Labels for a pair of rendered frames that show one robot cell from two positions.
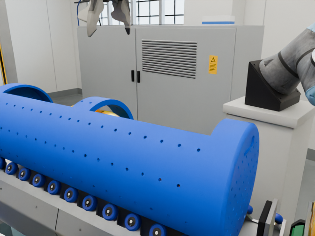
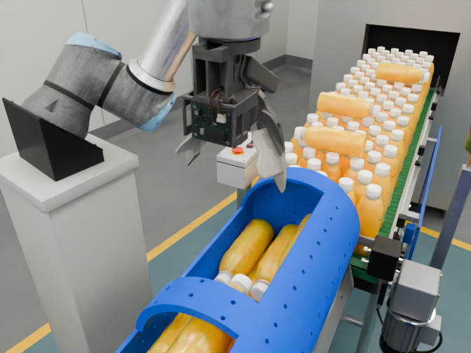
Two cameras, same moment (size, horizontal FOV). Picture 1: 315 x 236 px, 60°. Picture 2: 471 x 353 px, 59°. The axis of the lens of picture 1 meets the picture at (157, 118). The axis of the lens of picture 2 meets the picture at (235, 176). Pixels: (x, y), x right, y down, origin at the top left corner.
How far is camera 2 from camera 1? 1.02 m
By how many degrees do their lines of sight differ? 84
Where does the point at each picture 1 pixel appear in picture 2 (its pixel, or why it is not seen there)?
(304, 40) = (92, 62)
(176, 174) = (346, 237)
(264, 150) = (114, 213)
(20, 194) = not seen: outside the picture
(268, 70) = (66, 118)
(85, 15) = (270, 166)
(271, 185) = (132, 244)
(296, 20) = not seen: outside the picture
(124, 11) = not seen: hidden behind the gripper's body
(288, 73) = (87, 110)
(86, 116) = (271, 307)
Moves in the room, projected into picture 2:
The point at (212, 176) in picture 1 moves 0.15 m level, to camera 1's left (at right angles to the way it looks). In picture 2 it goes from (352, 213) to (377, 260)
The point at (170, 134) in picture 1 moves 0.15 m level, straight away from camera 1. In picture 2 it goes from (319, 219) to (244, 220)
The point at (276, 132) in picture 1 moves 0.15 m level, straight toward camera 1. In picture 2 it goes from (120, 185) to (162, 194)
